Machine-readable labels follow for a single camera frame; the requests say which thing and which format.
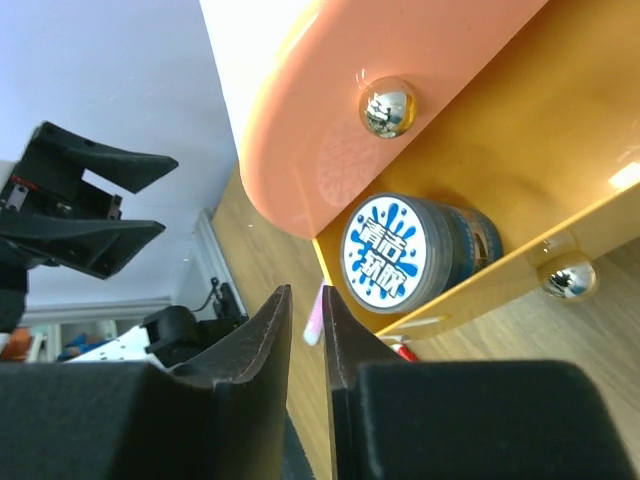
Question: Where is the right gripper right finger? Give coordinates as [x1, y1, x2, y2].
[322, 286, 635, 479]

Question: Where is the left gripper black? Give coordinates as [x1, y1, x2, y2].
[1, 122, 179, 279]

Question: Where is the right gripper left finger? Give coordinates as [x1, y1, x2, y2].
[1, 285, 292, 479]

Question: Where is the round blue patterned tin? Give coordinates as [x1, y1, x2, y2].
[340, 193, 503, 314]

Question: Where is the round cream drawer organizer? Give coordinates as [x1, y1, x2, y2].
[199, 0, 640, 341]

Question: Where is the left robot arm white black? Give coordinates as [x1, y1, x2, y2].
[1, 122, 248, 367]

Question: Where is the red capped white marker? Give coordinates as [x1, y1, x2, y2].
[379, 335, 420, 362]

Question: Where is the pink highlighter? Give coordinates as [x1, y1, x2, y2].
[303, 281, 326, 346]

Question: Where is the aluminium frame rail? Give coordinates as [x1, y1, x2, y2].
[14, 207, 236, 364]

